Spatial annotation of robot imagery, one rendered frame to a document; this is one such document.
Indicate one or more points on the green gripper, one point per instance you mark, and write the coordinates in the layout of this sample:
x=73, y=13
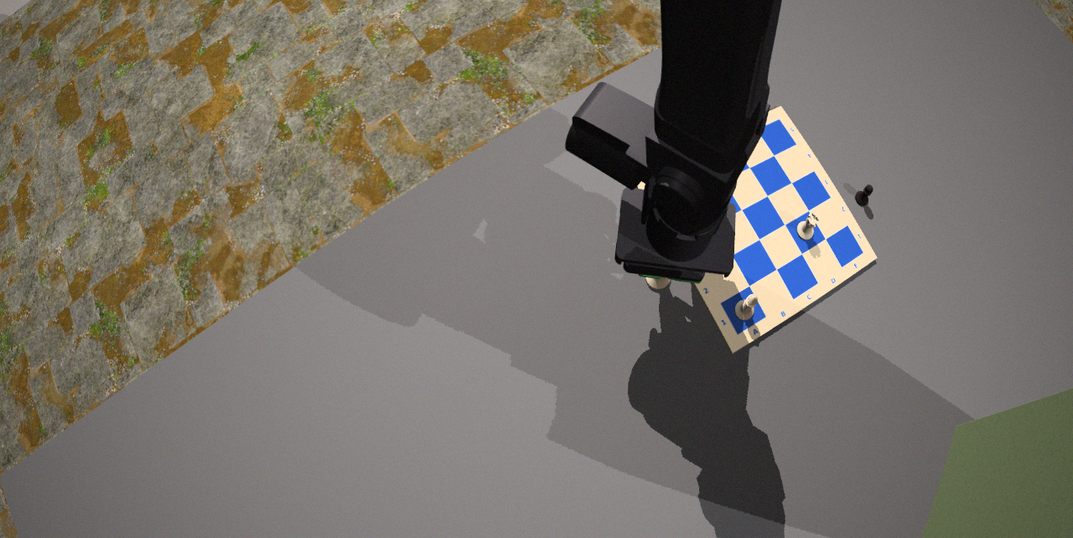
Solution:
x=656, y=250

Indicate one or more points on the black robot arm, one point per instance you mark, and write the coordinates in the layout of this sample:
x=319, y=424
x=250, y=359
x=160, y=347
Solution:
x=712, y=96

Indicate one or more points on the white chess rook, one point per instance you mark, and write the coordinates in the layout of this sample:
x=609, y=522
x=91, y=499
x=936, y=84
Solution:
x=805, y=228

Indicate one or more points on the white bishop chess piece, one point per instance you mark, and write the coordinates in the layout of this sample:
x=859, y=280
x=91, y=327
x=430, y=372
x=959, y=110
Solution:
x=744, y=309

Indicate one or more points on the blue and cream chessboard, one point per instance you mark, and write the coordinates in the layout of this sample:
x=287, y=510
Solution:
x=781, y=184

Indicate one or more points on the black pawn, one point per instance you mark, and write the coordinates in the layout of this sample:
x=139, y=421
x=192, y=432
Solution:
x=862, y=196

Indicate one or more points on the white chess king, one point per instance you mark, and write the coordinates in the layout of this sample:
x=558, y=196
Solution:
x=657, y=284

